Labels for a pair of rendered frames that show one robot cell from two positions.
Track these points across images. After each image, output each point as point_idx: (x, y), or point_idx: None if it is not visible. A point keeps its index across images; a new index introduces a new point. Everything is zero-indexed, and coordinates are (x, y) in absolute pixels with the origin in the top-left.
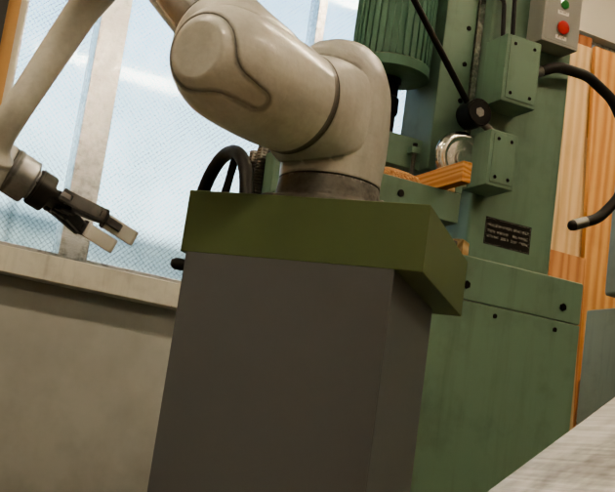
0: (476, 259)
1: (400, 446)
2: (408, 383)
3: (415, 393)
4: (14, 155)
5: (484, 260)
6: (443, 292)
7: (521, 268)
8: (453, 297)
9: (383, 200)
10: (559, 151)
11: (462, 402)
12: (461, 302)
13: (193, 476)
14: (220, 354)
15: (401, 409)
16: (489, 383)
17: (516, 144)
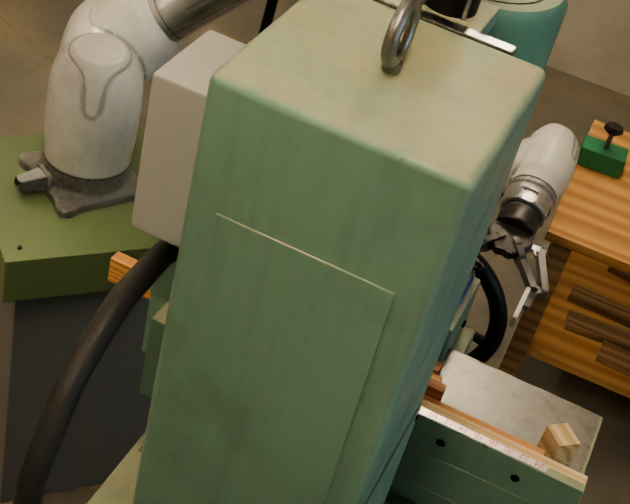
0: (142, 435)
1: None
2: None
3: (5, 318)
4: (514, 176)
5: (135, 444)
6: None
7: (98, 491)
8: None
9: (38, 164)
10: (145, 434)
11: None
12: (0, 287)
13: None
14: None
15: None
16: None
17: (150, 329)
